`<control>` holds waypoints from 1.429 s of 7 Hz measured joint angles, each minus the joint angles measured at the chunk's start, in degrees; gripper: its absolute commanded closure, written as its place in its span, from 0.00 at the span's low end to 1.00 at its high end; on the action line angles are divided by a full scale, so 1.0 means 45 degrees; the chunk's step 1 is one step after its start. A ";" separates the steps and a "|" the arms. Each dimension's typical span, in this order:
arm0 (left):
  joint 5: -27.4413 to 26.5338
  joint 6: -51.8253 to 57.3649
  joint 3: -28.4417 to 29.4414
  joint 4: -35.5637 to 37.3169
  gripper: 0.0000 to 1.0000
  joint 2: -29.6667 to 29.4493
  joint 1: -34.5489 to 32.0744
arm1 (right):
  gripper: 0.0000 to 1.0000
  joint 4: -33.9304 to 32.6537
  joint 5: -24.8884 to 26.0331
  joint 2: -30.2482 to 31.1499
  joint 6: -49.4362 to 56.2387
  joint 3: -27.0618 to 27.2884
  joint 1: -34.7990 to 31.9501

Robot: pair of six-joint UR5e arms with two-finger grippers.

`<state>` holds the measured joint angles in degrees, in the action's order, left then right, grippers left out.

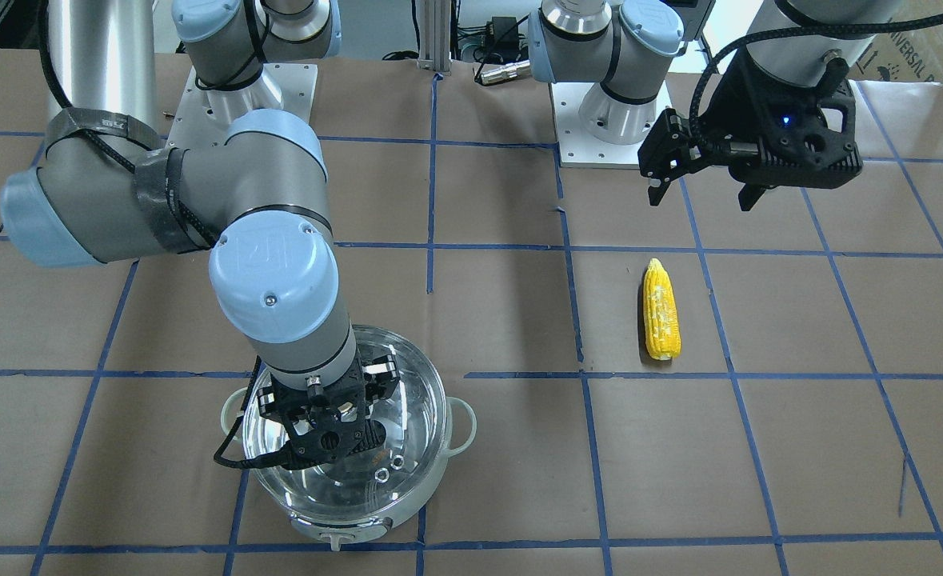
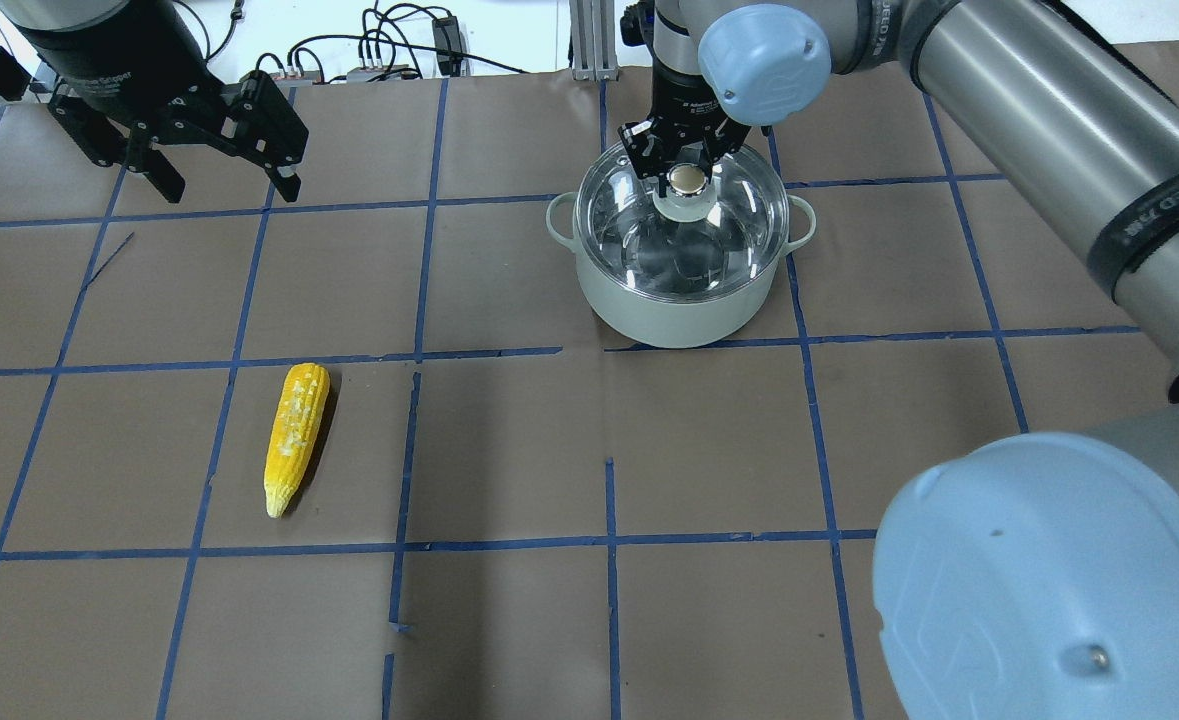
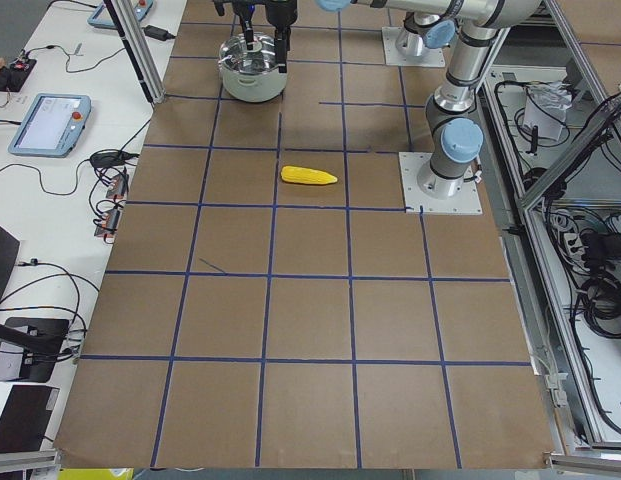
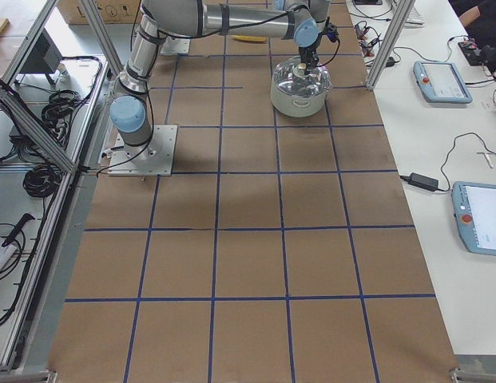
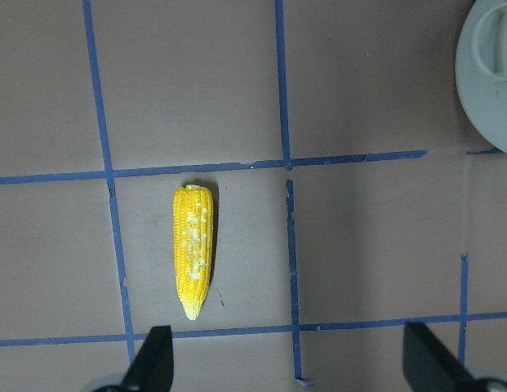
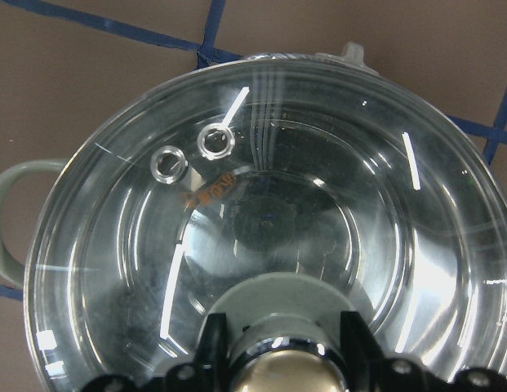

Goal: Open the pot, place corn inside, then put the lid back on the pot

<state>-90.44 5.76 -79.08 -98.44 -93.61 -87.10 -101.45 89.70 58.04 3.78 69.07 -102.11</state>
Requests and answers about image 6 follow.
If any pale green cooking pot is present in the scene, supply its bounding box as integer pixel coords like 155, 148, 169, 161
0, 40, 507, 392

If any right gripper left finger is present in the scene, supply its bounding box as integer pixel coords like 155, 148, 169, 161
191, 313, 229, 391

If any glass pot lid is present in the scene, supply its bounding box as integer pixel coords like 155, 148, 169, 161
22, 56, 507, 392

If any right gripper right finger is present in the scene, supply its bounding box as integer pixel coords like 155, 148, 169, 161
340, 311, 389, 391

